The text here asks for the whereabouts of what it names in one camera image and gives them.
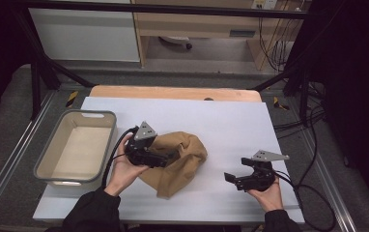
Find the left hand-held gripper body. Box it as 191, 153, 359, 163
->
125, 121, 170, 169

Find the white cabinet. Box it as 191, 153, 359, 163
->
29, 0, 141, 63

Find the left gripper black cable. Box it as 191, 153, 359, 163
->
100, 126, 140, 190

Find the black floor cable bundle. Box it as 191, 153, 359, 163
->
273, 80, 327, 133

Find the white table mat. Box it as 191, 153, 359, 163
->
32, 96, 306, 225

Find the hanging black cable bundle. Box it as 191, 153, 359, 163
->
257, 13, 303, 73

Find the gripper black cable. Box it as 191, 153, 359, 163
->
100, 126, 140, 190
273, 169, 337, 232

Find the brown cloth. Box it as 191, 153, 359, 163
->
138, 130, 209, 199

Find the person's right hand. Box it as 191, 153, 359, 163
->
245, 177, 285, 214

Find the grey plastic basket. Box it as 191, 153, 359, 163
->
33, 109, 119, 189

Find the person's left hand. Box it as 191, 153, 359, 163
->
104, 133, 152, 198

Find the black metal frame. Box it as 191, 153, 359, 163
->
12, 0, 313, 122

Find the light wooden desk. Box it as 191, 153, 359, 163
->
130, 0, 306, 71

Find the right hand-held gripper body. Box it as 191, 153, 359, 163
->
235, 149, 290, 193

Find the office chair base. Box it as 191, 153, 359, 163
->
157, 35, 193, 51

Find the yellow black tape marker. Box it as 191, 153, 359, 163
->
272, 96, 290, 111
65, 90, 79, 108

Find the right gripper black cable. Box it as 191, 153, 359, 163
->
273, 169, 337, 232

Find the aluminium floor rail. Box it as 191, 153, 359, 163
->
0, 91, 57, 220
297, 129, 358, 232

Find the white power strip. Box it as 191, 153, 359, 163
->
251, 0, 279, 11

